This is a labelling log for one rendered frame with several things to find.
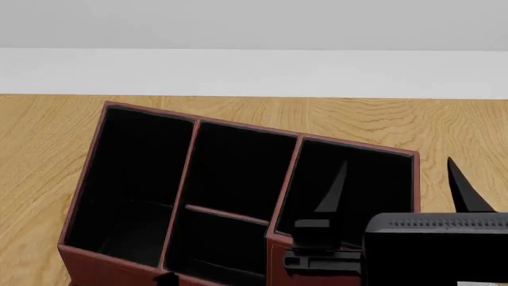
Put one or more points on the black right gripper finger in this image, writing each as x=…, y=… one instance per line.
x=465, y=193
x=332, y=193

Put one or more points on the dark red compartment caddy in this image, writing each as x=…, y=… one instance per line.
x=180, y=190

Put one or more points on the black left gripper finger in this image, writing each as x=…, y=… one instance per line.
x=166, y=280

